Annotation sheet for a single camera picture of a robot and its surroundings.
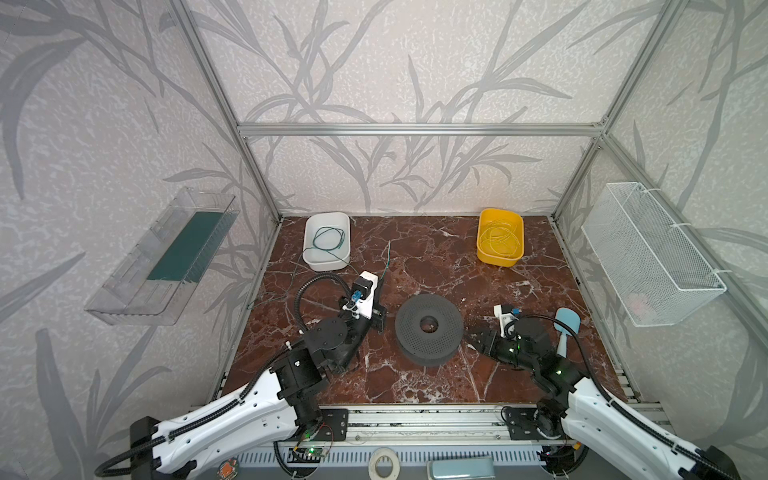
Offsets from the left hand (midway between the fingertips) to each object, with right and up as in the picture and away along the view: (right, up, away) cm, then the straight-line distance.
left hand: (386, 273), depth 65 cm
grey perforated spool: (+12, -20, +25) cm, 34 cm away
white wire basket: (+57, +1, -3) cm, 57 cm away
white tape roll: (-1, -45, +4) cm, 46 cm away
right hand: (+21, -17, +15) cm, 31 cm away
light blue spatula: (+56, -17, +26) cm, 64 cm away
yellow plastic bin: (+31, +2, +36) cm, 48 cm away
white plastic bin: (-26, +7, +48) cm, 54 cm away
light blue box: (+16, -43, -1) cm, 46 cm away
